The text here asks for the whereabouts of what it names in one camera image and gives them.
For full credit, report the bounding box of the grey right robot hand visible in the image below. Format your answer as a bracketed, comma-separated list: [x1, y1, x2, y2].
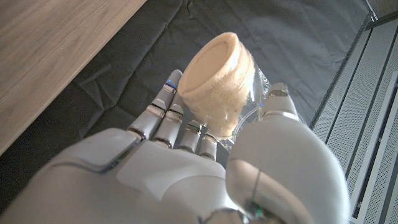
[0, 70, 351, 224]

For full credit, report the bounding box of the clear plastic cup with sugar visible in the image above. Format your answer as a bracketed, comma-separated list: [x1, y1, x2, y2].
[177, 31, 274, 144]

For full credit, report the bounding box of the black cloth backdrop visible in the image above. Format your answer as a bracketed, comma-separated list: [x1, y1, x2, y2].
[0, 0, 373, 215]

